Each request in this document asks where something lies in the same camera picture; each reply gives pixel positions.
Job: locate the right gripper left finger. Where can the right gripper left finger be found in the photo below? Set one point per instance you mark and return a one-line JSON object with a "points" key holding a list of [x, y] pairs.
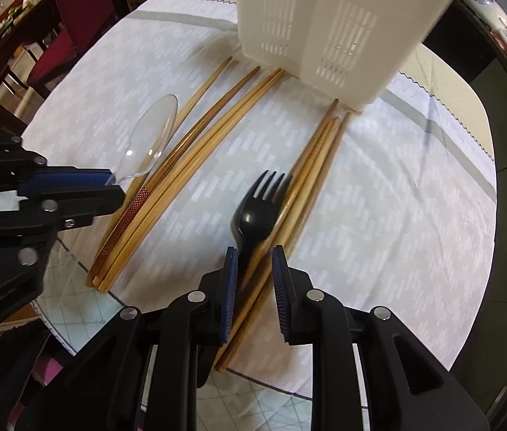
{"points": [[143, 370]]}

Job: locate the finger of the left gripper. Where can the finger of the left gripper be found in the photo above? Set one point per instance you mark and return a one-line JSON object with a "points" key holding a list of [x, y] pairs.
{"points": [[53, 177], [77, 207]]}

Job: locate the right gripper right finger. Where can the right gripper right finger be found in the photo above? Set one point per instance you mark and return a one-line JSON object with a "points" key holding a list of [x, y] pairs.
{"points": [[369, 370]]}

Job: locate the clear plastic spoon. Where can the clear plastic spoon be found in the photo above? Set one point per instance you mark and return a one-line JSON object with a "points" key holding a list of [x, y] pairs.
{"points": [[148, 139]]}

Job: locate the black plastic fork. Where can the black plastic fork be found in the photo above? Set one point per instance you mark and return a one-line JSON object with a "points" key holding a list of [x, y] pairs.
{"points": [[256, 214]]}

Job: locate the dark patterned chopstick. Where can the dark patterned chopstick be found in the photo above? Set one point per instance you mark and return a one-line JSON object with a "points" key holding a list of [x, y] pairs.
{"points": [[93, 278]]}

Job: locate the green base cabinets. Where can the green base cabinets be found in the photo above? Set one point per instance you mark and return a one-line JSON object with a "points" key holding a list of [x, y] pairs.
{"points": [[467, 45]]}

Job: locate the cluttered dining table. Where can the cluttered dining table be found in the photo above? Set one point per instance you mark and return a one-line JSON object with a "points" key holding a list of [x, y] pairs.
{"points": [[32, 25]]}

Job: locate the white patterned tablecloth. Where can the white patterned tablecloth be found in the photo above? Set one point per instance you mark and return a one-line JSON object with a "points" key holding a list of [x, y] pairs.
{"points": [[405, 218]]}

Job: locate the red upholstered chair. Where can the red upholstered chair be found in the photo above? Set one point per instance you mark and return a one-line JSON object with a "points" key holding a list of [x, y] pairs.
{"points": [[84, 22]]}

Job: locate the white plastic utensil basket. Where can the white plastic utensil basket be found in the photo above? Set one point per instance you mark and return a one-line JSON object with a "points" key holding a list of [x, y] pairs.
{"points": [[347, 49]]}

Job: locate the white rice cooker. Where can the white rice cooker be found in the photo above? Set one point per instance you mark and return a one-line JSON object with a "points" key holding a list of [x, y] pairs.
{"points": [[490, 12]]}

